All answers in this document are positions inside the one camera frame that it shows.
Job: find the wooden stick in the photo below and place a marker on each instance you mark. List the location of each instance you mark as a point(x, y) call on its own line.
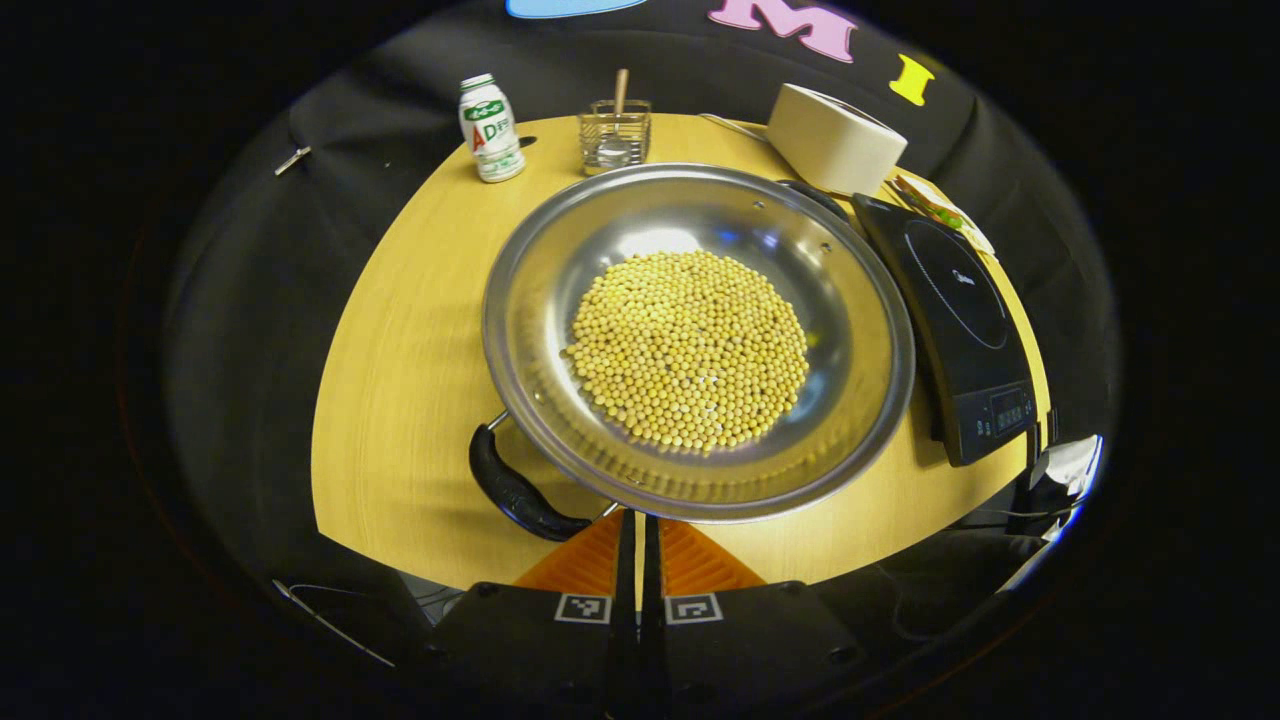
point(621, 90)

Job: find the black induction cooktop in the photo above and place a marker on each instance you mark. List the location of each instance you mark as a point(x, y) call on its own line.
point(960, 300)

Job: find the white toaster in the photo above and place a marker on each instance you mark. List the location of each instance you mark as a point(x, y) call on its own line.
point(830, 145)

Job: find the silver metal clip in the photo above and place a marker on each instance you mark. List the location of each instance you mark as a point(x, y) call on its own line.
point(292, 161)

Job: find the large pile of soybeans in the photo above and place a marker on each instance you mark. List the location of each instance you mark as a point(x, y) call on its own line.
point(690, 350)

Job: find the sandwich with lettuce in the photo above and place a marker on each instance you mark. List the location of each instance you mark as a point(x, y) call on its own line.
point(930, 200)

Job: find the white drink bottle green cap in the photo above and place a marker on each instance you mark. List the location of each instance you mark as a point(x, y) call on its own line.
point(492, 135)

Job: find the shiny grey object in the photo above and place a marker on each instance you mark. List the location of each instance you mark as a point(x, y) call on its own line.
point(1075, 465)

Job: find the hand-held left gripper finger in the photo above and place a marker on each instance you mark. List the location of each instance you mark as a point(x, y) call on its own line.
point(627, 570)
point(650, 570)

